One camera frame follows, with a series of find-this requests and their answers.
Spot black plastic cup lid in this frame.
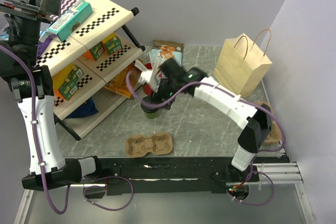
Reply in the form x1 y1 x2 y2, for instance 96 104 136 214
141 96 160 113

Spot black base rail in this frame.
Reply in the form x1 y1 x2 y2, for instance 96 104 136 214
84 157 248 196

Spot dark blue bag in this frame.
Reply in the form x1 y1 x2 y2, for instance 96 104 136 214
66 98 99 119

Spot white wrapped straws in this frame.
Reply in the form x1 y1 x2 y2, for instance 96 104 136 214
134 50 166 78

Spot blue snack pouch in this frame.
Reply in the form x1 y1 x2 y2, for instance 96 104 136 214
150 40 184 66

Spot teal box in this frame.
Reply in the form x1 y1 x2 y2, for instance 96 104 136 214
46 0 93 42

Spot orange green large box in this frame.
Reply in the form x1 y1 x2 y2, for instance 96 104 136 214
52 63 83 101

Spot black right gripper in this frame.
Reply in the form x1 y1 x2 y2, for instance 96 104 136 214
149 74 180 110

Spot brown paper bag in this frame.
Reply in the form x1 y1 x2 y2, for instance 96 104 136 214
214 28 272 98

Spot orange snack bag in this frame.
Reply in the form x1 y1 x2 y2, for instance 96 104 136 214
104 63 141 98

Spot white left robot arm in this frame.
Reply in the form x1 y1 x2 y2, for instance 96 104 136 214
1 0 104 191

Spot green paper coffee cup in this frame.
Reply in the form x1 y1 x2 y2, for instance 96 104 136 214
142 109 160 119

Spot brown two-cup cardboard carrier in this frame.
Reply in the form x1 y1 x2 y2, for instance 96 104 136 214
124 132 173 158

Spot brown cardboard cup carrier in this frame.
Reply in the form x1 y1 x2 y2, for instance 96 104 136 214
255 102 281 145

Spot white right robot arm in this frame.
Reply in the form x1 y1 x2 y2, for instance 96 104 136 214
151 59 272 181

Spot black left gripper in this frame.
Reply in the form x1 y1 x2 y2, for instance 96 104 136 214
0 0 60 67

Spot red cup holder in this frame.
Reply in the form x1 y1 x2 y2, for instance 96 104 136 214
139 61 164 93

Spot silver purple box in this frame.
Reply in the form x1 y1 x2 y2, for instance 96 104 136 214
37 30 53 57

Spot cream two-tier shelf rack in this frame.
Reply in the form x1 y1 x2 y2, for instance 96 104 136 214
37 0 145 141

